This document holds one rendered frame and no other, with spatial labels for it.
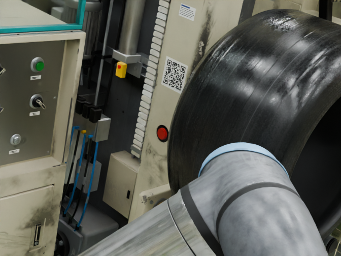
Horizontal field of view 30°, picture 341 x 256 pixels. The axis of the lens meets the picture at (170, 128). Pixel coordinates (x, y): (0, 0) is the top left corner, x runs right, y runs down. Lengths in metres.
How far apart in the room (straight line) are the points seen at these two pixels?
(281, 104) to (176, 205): 0.44
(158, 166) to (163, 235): 0.84
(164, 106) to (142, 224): 0.79
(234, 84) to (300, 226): 0.57
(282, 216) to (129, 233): 0.22
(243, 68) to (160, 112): 0.41
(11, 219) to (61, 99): 0.34
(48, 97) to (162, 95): 0.30
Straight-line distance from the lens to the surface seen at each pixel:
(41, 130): 1.72
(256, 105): 1.23
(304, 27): 1.36
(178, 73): 1.57
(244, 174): 0.81
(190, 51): 1.54
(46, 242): 1.86
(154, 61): 1.64
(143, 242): 0.84
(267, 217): 0.74
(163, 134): 1.62
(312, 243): 0.75
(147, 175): 1.70
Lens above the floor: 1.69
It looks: 22 degrees down
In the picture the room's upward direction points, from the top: 12 degrees clockwise
